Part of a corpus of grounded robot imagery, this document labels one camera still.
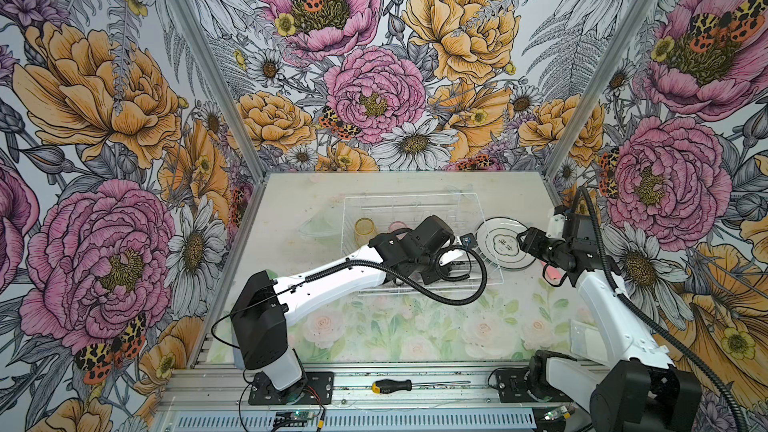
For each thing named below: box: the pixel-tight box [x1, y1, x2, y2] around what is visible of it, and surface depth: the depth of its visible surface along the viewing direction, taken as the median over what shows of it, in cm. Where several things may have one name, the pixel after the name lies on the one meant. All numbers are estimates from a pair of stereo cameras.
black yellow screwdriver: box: [371, 379, 471, 394], surface depth 75 cm
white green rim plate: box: [475, 216, 536, 271], surface depth 101 cm
